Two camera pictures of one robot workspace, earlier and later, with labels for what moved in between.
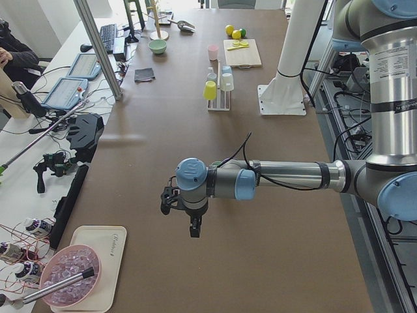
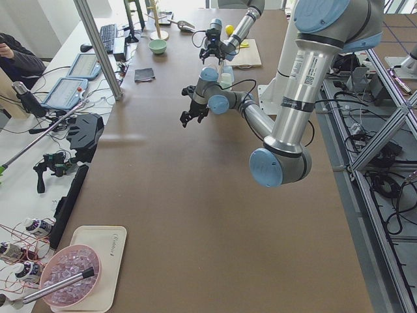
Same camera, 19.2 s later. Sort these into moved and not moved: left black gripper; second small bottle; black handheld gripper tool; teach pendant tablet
Moved: left black gripper
Not moved: black handheld gripper tool; second small bottle; teach pendant tablet
